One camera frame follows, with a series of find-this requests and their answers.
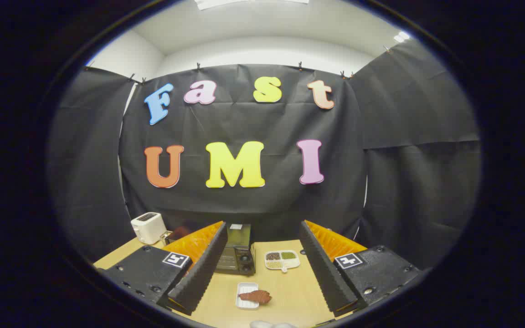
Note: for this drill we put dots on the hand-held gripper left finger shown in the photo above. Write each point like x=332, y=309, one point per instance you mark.
x=201, y=269

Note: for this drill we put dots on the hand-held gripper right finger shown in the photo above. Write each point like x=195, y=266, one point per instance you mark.
x=324, y=269

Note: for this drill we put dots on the black toaster oven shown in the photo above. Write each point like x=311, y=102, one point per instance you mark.
x=239, y=262

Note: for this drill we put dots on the raw red steak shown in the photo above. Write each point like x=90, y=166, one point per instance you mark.
x=255, y=296

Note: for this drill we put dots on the white bread toaster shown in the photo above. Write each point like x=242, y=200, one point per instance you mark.
x=147, y=228

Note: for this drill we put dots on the white divided seasoning dish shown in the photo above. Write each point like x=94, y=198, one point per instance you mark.
x=282, y=259

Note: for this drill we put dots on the white rectangular tray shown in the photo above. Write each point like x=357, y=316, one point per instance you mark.
x=247, y=286

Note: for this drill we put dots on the ceiling light panel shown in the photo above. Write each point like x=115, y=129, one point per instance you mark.
x=244, y=2

